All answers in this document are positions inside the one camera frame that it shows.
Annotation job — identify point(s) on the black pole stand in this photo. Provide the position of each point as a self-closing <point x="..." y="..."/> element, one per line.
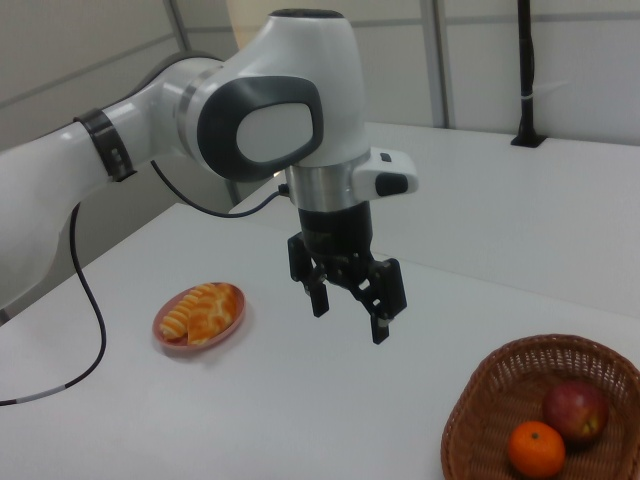
<point x="525" y="75"/>

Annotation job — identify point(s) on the brown woven basket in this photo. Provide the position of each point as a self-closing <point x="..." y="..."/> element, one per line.
<point x="480" y="420"/>

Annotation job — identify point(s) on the braided toy bread loaf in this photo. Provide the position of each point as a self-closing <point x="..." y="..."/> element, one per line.
<point x="215" y="315"/>

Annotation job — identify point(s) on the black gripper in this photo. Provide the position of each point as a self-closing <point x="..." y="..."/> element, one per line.
<point x="340" y="240"/>

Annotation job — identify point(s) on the toy orange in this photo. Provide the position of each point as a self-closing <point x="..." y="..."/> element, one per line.
<point x="536" y="448"/>

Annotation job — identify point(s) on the red toy apple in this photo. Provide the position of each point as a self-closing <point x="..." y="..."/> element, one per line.
<point x="575" y="410"/>

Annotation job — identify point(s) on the striped spiral toy bread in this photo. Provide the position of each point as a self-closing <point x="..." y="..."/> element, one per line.
<point x="180" y="315"/>

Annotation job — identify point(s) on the pink plate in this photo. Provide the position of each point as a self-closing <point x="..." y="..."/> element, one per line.
<point x="165" y="312"/>

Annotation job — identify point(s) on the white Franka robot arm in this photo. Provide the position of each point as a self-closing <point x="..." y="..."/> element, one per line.
<point x="310" y="75"/>

